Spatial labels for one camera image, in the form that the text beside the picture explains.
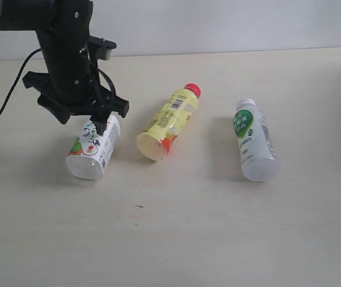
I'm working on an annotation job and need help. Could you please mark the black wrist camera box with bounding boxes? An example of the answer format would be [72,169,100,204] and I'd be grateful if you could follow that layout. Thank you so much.
[87,36,117,61]

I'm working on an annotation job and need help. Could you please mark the clear bottle with green label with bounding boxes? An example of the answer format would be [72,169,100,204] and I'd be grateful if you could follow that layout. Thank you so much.
[233,99,279,182]

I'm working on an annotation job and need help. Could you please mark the yellow juice bottle red cap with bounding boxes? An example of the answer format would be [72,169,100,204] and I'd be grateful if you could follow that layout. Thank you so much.
[136,83,201,161]

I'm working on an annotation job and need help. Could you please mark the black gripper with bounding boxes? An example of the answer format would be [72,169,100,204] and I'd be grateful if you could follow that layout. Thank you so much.
[22,29,129,124]

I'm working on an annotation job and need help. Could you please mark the clear bottle with floral label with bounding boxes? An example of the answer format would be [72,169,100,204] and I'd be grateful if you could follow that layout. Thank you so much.
[65,114,121,180]

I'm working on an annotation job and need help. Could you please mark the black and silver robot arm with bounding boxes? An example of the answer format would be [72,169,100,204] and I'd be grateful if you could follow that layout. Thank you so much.
[0,1,129,126]

